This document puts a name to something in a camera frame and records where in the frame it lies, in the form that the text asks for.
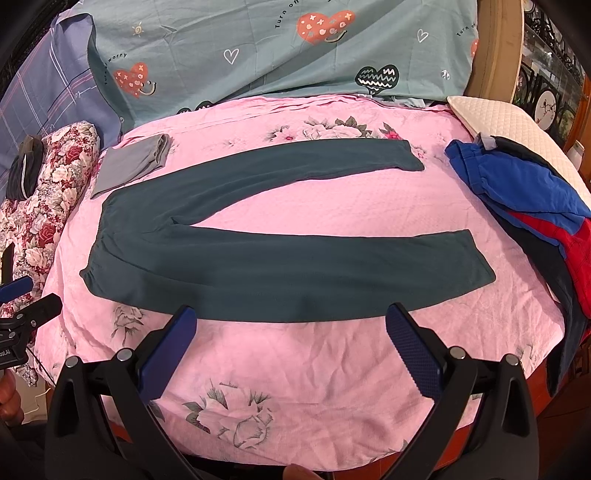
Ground folded grey garment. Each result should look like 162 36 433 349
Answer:
91 134 171 198

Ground red floral quilt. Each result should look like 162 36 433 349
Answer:
0 120 102 387

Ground blue red jacket pile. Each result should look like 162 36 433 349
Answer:
445 134 590 395

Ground person left hand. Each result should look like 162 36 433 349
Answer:
0 371 24 426

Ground teal heart print duvet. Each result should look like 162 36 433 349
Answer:
65 0 479 130

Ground wooden headboard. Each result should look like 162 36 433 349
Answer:
465 0 525 103

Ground dark teal pants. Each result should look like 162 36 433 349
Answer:
80 139 496 323

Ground display shelf with ornaments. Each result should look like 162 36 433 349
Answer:
513 1 590 184

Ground cream textured pillow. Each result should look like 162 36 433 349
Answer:
447 96 591 207

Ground black garment on quilt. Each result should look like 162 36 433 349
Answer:
6 135 44 201

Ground blue plaid pillow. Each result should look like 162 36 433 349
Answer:
0 14 121 191

